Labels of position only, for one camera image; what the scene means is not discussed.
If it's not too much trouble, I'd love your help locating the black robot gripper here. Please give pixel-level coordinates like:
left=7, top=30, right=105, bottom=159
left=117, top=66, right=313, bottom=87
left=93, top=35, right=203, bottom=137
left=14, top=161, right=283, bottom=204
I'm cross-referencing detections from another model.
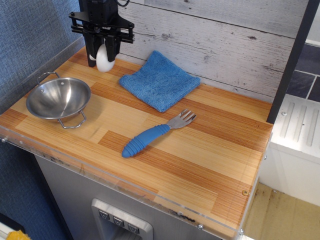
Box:
left=68, top=0, right=135, bottom=67

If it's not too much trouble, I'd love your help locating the white egg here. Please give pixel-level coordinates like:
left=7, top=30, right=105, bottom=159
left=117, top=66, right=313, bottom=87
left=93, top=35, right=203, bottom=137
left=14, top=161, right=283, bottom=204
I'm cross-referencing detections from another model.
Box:
left=89, top=44, right=115, bottom=73

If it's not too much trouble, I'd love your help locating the stainless steel wok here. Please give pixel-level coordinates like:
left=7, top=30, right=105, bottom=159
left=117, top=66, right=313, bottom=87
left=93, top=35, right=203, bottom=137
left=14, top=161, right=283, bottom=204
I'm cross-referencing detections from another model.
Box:
left=26, top=71, right=91, bottom=129

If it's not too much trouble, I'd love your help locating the blue folded cloth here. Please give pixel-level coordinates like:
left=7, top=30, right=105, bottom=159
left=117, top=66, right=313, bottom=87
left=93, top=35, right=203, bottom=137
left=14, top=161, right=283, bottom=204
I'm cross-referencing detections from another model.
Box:
left=119, top=50, right=201, bottom=113

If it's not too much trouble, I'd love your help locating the clear acrylic table edge guard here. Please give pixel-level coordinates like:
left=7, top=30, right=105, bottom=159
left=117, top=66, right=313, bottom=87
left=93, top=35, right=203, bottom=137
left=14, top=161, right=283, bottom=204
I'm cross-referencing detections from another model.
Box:
left=0, top=126, right=263, bottom=240

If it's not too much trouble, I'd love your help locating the silver dispenser button panel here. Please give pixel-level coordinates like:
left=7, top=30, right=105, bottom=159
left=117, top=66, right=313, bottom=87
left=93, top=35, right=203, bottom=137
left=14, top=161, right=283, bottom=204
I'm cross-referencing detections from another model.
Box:
left=91, top=198, right=154, bottom=240

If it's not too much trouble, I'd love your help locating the yellow object bottom left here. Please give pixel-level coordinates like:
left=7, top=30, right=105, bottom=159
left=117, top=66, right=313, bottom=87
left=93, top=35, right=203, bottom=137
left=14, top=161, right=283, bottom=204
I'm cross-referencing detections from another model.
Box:
left=6, top=230, right=31, bottom=240

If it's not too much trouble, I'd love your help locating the white toy sink unit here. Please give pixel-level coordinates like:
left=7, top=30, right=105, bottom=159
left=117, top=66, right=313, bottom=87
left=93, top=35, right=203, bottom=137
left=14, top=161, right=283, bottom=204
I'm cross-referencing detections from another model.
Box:
left=259, top=94, right=320, bottom=206

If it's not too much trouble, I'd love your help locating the black left frame post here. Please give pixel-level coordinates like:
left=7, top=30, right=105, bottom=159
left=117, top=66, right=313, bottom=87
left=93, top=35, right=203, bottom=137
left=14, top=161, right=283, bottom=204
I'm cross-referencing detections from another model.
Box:
left=78, top=0, right=96, bottom=68

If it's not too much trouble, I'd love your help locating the black frame post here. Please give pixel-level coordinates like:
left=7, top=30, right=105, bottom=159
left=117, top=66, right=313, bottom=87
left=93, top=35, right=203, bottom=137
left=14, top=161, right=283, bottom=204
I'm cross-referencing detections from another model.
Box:
left=266, top=0, right=320, bottom=124
left=78, top=0, right=96, bottom=68

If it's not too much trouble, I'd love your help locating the blue handled metal fork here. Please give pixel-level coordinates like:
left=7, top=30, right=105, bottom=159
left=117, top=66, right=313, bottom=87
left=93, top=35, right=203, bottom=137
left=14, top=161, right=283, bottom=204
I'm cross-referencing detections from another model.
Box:
left=121, top=109, right=197, bottom=158

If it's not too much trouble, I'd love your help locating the black right frame post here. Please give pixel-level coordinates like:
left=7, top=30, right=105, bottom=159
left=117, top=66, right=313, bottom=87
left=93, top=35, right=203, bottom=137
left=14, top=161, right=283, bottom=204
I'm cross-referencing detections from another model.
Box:
left=266, top=0, right=320, bottom=124

